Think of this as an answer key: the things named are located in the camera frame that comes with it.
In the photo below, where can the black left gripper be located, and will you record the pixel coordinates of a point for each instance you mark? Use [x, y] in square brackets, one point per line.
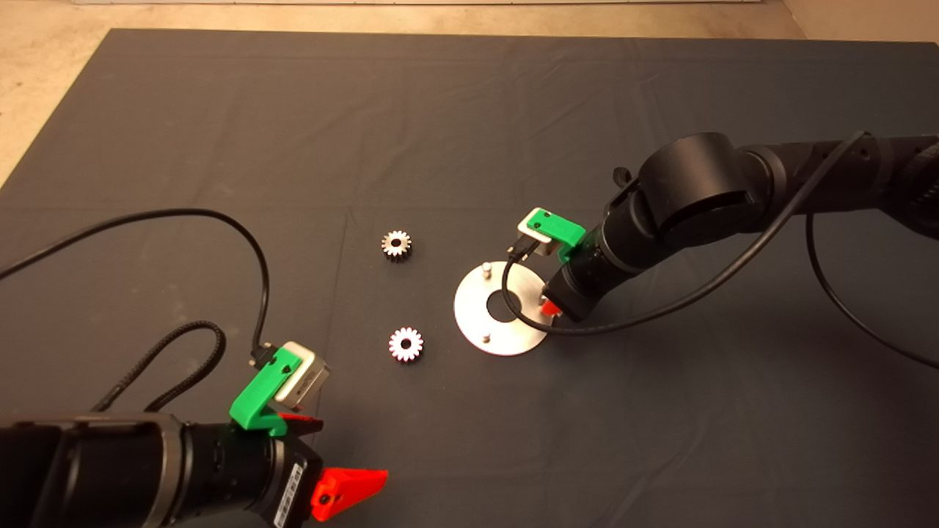
[235, 469]

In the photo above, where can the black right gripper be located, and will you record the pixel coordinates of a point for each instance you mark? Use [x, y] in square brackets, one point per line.
[587, 282]

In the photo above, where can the small steel planetary gear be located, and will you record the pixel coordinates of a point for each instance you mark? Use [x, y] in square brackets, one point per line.
[388, 248]
[396, 346]

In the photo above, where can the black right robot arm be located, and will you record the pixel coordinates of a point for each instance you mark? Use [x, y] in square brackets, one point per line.
[697, 191]

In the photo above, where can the round metal carrier plate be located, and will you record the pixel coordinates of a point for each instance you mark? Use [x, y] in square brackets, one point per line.
[477, 323]

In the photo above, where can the dark grey table cloth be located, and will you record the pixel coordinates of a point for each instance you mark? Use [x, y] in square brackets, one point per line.
[469, 110]

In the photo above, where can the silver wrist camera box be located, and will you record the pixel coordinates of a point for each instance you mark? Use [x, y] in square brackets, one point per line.
[304, 378]
[544, 247]

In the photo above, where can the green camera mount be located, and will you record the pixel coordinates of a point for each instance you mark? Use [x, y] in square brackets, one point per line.
[557, 227]
[253, 407]

